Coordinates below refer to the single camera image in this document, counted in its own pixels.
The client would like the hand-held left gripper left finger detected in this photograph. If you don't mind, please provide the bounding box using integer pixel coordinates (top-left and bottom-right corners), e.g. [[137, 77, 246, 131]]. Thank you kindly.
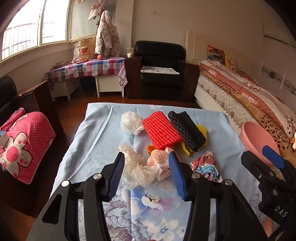
[[26, 152, 126, 241]]

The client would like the pink plastic basin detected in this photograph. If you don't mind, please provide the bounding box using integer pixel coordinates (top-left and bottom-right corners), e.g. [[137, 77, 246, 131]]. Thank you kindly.
[[239, 122, 281, 166]]

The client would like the white wooden table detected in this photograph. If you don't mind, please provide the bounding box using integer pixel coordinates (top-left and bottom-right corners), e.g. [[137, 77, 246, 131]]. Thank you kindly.
[[50, 79, 81, 102], [95, 75, 125, 98]]

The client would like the yellow foam net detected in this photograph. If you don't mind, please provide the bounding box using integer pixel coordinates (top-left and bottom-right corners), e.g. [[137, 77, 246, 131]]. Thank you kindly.
[[180, 124, 208, 157]]

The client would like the bed with patterned quilt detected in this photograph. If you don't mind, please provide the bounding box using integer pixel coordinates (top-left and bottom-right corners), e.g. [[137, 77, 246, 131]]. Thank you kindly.
[[199, 62, 296, 153]]

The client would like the yellow floral pillow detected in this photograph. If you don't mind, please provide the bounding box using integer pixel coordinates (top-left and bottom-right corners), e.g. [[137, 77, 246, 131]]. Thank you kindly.
[[224, 54, 238, 70]]

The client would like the white bed with mattress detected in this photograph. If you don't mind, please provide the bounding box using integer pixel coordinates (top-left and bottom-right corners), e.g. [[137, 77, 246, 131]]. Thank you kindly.
[[194, 89, 243, 139]]

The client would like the white plastic bag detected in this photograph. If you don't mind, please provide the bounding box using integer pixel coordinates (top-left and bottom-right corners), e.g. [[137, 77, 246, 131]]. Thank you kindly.
[[121, 111, 145, 135]]

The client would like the white bed headboard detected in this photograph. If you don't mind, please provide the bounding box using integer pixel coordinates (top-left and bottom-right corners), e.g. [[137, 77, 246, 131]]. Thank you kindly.
[[186, 30, 234, 67]]

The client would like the black foam net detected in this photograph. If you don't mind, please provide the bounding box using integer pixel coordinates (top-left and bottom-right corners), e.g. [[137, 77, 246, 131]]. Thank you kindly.
[[167, 111, 207, 152]]

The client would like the window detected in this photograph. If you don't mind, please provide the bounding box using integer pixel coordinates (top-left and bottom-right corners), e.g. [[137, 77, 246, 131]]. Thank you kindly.
[[0, 0, 71, 61]]

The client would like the pale floral seat cushion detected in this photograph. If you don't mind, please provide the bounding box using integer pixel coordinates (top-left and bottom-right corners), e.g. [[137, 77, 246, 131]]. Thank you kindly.
[[141, 65, 180, 75]]

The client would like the white roller blind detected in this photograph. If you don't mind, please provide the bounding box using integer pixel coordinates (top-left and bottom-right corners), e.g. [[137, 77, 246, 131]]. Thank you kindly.
[[70, 0, 100, 42]]

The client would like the pink dotted quilt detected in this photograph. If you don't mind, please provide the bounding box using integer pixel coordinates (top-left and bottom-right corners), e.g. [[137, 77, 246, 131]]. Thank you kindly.
[[200, 59, 296, 130]]

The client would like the crumpled floral paper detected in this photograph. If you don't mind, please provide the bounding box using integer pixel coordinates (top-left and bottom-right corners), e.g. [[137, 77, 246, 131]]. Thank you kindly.
[[191, 151, 223, 182]]

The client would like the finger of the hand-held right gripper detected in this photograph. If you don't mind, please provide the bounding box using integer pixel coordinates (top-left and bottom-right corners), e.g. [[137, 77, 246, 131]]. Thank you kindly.
[[241, 151, 279, 183], [261, 146, 286, 169]]

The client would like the colourful striped pillow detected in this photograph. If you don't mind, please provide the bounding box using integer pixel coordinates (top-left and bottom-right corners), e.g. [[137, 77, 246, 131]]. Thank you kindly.
[[207, 45, 226, 65]]

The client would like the pink white hat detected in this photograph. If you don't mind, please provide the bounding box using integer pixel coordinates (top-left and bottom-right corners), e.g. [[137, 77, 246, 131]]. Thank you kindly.
[[87, 2, 101, 21]]

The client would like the white wardrobe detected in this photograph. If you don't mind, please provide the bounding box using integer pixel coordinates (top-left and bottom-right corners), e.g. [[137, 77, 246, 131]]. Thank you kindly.
[[259, 22, 296, 98]]

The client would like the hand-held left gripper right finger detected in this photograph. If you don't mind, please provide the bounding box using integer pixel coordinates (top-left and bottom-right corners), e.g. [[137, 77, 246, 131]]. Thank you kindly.
[[168, 152, 270, 241]]

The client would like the brown paper shopping bag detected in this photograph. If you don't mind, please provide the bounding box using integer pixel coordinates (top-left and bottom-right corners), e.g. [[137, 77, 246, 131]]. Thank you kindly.
[[78, 35, 96, 61]]

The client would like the dark wooden sofa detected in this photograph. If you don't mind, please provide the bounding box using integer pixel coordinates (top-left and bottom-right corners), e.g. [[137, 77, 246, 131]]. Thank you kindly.
[[0, 76, 64, 218]]

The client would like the plaid tablecloth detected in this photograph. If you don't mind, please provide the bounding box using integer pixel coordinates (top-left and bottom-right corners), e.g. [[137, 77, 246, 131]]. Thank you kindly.
[[44, 57, 128, 88]]

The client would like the quilted mattress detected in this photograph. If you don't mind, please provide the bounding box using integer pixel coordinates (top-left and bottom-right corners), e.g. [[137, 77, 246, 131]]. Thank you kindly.
[[196, 72, 245, 130]]

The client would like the red foam net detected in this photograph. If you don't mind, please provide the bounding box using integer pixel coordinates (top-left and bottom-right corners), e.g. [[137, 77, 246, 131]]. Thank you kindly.
[[143, 111, 183, 151]]

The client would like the person's right hand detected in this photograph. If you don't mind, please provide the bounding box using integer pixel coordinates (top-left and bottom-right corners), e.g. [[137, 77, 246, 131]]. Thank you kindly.
[[261, 218, 277, 237]]

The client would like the light blue floral sheet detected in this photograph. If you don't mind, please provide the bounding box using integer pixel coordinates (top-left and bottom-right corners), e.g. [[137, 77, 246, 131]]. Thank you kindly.
[[50, 103, 275, 241]]

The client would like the pastel padded coat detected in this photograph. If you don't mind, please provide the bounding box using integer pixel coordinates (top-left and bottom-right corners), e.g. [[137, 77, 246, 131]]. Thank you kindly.
[[94, 9, 121, 56]]

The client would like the white foam net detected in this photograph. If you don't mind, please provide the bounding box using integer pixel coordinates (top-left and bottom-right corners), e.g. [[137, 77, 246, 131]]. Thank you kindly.
[[118, 143, 154, 187]]

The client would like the white red printed paper wrapper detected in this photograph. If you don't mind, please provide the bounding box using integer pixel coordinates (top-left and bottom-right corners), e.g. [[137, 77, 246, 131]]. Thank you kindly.
[[147, 149, 173, 181]]

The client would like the pink polka dot blanket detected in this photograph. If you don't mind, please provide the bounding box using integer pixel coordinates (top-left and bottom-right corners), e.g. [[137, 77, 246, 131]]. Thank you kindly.
[[0, 108, 56, 184]]

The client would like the black leather armchair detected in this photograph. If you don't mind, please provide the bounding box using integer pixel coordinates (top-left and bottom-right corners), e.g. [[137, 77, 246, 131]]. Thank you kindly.
[[125, 40, 200, 102]]

